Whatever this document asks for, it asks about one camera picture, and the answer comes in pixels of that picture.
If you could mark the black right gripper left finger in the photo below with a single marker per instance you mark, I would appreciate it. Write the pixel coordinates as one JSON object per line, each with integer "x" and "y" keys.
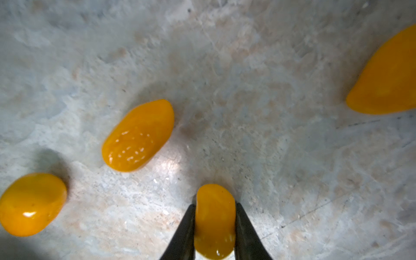
{"x": 181, "y": 246}

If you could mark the small yellow kumquat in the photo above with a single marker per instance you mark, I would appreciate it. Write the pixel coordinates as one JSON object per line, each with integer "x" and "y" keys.
{"x": 31, "y": 203}
{"x": 215, "y": 228}
{"x": 387, "y": 84}
{"x": 139, "y": 136}

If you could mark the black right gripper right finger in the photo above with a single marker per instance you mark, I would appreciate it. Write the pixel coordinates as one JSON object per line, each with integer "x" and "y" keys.
{"x": 248, "y": 245}

